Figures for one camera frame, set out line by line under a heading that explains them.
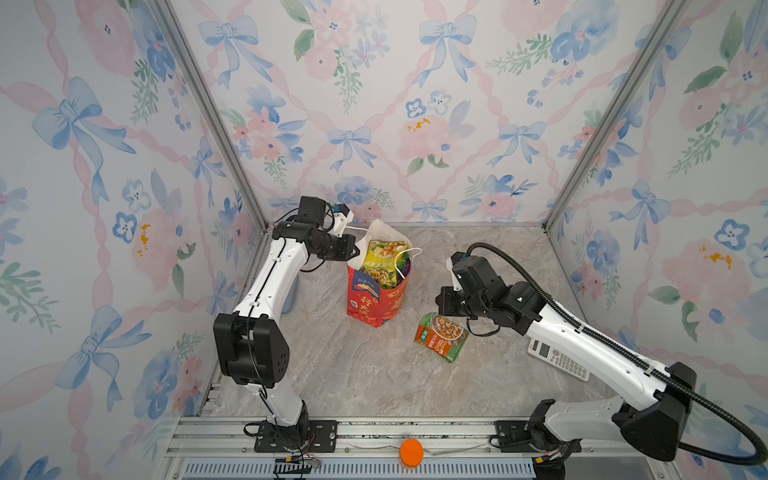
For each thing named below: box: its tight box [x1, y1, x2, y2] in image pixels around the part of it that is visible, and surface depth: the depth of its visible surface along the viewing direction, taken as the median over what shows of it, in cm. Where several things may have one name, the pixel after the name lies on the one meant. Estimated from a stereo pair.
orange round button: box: [399, 438, 424, 468], surface depth 66 cm
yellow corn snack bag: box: [360, 239, 409, 289], surface depth 85 cm
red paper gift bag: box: [346, 219, 413, 328], surface depth 85 cm
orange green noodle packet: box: [414, 312, 470, 363], surface depth 92 cm
